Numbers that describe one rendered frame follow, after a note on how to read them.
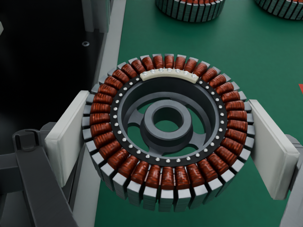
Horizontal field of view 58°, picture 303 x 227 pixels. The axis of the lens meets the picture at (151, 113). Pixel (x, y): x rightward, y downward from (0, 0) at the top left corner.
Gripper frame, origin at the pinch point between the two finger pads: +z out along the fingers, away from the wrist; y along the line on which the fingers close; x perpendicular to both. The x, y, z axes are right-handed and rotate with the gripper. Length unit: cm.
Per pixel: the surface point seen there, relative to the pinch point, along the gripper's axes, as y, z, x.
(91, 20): -9.5, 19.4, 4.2
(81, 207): -6.9, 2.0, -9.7
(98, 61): -7.9, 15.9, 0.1
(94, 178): -6.3, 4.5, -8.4
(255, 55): 13.1, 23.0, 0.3
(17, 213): -11.2, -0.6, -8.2
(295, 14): 20.7, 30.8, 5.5
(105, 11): -7.6, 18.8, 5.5
